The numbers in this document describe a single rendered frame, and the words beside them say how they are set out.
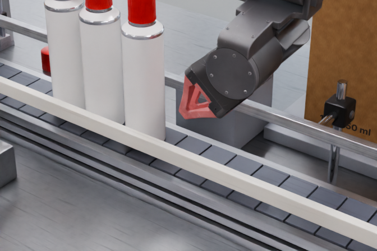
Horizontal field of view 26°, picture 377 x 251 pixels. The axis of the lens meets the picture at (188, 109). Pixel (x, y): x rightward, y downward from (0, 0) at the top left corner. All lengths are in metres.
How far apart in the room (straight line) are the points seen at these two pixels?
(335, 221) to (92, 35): 0.37
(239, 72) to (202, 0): 2.95
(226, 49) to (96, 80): 0.29
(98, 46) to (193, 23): 0.51
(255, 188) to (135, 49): 0.22
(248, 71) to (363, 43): 0.28
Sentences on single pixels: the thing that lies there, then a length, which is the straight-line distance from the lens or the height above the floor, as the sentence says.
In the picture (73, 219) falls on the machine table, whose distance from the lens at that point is 1.01.
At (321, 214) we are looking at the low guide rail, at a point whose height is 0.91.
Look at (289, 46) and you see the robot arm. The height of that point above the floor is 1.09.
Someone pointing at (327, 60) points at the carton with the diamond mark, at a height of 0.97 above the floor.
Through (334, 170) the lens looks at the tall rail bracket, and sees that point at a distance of 1.03.
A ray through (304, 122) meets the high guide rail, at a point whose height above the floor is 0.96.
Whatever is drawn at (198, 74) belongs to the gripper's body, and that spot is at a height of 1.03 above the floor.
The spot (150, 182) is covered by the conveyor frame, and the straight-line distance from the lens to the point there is 1.02.
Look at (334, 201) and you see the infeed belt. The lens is 0.96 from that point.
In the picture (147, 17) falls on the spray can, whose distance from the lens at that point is 0.96.
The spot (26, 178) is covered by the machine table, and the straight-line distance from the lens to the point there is 1.09.
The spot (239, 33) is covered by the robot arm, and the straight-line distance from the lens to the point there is 0.79.
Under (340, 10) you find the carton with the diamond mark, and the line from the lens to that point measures 1.03.
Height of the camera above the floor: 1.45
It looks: 30 degrees down
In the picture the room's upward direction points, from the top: straight up
